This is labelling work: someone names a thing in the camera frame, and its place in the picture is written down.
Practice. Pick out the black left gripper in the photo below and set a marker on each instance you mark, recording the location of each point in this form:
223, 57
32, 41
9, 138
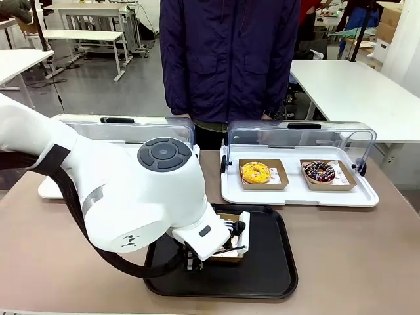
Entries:
192, 262

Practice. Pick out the brown cardboard donut tray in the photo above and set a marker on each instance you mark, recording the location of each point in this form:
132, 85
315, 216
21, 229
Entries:
328, 187
229, 260
262, 187

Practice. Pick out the printed white paper liner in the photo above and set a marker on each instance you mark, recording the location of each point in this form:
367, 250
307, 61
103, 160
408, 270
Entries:
245, 229
276, 175
341, 175

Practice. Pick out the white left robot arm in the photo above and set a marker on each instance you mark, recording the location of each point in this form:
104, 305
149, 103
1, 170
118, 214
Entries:
131, 203

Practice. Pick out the black plastic serving tray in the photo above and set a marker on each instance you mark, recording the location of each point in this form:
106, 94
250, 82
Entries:
272, 256

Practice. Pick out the yellow glazed donut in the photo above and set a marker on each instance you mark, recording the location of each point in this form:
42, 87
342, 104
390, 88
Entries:
251, 177

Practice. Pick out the chocolate colour-sprinkled donut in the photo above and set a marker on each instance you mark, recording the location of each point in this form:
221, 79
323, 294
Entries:
315, 175

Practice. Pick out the person's right hand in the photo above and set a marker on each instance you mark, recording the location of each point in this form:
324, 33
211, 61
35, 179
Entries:
182, 115

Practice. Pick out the person's left hand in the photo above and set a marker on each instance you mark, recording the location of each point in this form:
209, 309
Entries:
266, 115

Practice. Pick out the black lid hinge knob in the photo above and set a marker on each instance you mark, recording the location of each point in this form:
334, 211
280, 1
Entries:
224, 163
361, 165

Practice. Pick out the white display case base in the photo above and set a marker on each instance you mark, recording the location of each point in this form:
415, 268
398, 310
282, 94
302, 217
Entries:
295, 197

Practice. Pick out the dark trousers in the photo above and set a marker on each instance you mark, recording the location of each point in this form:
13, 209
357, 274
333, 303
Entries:
210, 141

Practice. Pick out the clear display case lid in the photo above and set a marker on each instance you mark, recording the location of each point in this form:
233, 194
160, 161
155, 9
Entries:
262, 134
98, 131

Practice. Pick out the left clear-lid display case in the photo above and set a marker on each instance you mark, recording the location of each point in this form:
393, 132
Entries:
49, 192

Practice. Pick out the person in navy jacket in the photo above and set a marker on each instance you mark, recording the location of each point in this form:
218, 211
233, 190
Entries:
229, 59

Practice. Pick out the large white table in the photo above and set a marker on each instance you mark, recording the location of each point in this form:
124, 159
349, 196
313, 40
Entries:
354, 92

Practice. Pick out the low white bench table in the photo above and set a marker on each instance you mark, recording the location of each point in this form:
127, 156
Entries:
82, 35

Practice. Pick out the black stand pole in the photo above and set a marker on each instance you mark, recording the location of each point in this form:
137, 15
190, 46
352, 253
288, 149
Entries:
359, 33
39, 26

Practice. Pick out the white storage box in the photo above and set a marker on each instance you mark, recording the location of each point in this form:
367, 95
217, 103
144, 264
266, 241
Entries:
381, 49

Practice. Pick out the brown cardboard box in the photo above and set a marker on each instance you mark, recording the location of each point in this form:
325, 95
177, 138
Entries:
388, 23

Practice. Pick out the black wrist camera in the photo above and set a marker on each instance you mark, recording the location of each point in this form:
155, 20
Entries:
235, 228

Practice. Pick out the white frame desk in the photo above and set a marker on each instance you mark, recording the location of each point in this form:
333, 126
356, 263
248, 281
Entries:
85, 7

